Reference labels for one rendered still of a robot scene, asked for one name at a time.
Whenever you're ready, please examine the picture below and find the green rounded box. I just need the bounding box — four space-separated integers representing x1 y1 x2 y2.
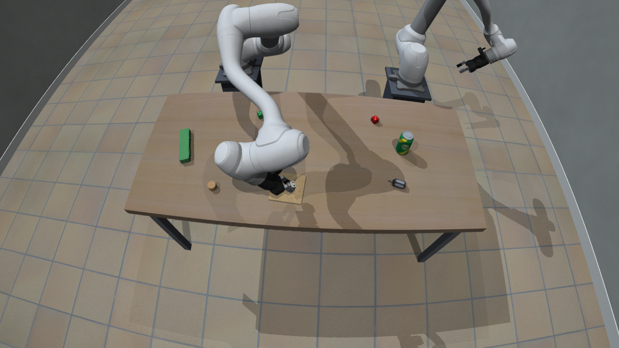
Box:
179 128 191 163

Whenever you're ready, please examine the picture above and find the tan mat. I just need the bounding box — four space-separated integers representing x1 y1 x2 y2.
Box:
268 173 306 204

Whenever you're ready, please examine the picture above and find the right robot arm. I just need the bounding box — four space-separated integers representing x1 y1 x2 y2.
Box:
214 3 310 181

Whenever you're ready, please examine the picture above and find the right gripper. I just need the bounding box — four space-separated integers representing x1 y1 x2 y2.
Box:
245 170 295 195

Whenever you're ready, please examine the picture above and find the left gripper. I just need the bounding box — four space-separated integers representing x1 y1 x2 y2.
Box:
456 47 498 73

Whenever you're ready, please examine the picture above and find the green soda can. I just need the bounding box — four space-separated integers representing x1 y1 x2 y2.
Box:
396 130 413 155

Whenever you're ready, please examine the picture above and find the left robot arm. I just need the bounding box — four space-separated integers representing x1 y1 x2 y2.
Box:
389 0 517 93

